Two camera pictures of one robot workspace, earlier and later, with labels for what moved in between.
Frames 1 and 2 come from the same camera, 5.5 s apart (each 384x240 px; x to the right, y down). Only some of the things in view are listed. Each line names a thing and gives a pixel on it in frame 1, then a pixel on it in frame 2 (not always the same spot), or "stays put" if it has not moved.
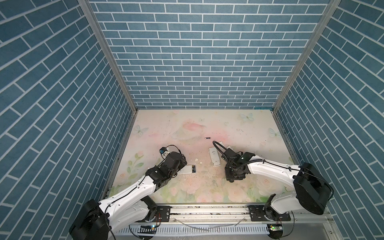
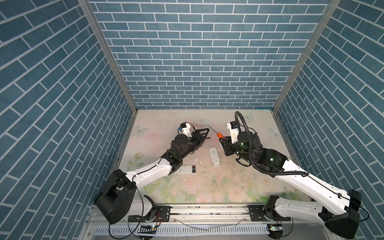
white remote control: x=215 y=157 stays put
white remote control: x=188 y=169 stays put
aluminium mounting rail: x=189 y=213 stays put
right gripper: x=228 y=177 to x=227 y=145
